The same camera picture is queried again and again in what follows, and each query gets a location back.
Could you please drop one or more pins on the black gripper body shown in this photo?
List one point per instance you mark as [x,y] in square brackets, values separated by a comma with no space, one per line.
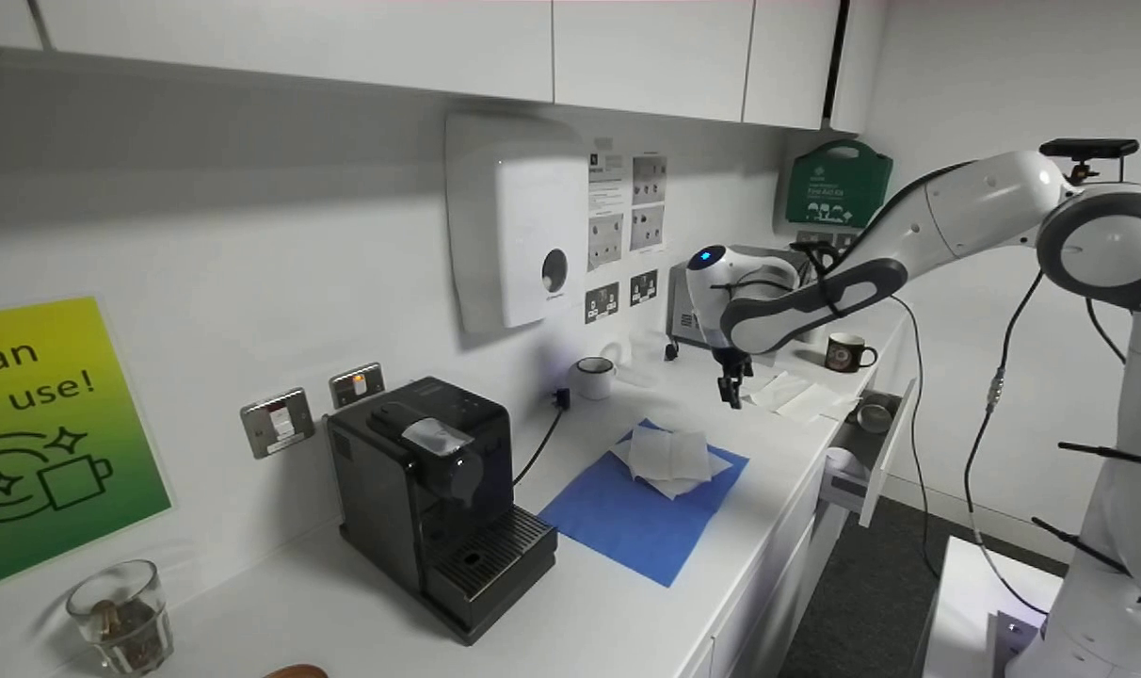
[731,362]

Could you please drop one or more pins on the blue placemat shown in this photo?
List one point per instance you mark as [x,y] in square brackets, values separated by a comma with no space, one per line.
[620,529]

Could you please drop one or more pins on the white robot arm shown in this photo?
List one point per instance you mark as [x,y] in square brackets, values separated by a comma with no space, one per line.
[969,210]

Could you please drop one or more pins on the black microwave plug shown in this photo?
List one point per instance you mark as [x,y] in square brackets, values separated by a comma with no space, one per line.
[670,351]

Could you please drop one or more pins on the silver microwave oven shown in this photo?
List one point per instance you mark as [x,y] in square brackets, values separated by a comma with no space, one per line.
[674,315]

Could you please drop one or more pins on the black mug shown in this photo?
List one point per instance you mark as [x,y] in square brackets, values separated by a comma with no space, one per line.
[849,357]

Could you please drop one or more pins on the white mug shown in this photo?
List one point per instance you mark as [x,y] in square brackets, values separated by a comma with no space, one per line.
[594,380]

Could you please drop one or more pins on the white open drawer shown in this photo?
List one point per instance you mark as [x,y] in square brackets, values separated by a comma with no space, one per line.
[875,464]

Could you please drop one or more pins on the white base cabinet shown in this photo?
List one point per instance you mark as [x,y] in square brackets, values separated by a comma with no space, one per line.
[771,566]

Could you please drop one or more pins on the white laminated notice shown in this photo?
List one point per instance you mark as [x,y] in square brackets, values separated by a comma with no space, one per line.
[609,213]
[650,200]

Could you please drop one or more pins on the green first aid box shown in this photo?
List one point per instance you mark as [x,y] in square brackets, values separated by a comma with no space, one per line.
[834,186]

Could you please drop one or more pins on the white paper towel dispenser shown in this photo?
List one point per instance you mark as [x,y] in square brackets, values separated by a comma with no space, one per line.
[507,227]

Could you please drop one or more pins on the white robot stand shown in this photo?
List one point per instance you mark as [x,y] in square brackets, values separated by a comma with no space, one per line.
[984,603]

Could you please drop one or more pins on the black coffee machine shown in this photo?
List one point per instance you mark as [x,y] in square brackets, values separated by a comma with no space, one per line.
[421,503]

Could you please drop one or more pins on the brown round object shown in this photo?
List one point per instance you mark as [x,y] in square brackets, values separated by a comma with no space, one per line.
[300,671]

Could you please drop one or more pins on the drinking glass with spoon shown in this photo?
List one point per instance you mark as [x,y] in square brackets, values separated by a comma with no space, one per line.
[118,618]

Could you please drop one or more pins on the green yellow poster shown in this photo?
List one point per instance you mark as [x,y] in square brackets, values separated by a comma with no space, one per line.
[43,438]

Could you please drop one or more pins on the steel wall socket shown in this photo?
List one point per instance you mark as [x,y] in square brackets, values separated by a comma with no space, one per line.
[599,302]
[354,387]
[644,289]
[276,424]

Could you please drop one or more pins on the black camera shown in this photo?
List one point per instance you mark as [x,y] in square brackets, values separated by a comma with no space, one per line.
[1087,150]

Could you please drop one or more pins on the white wall cabinet unit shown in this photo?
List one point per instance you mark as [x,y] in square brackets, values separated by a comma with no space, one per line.
[343,45]

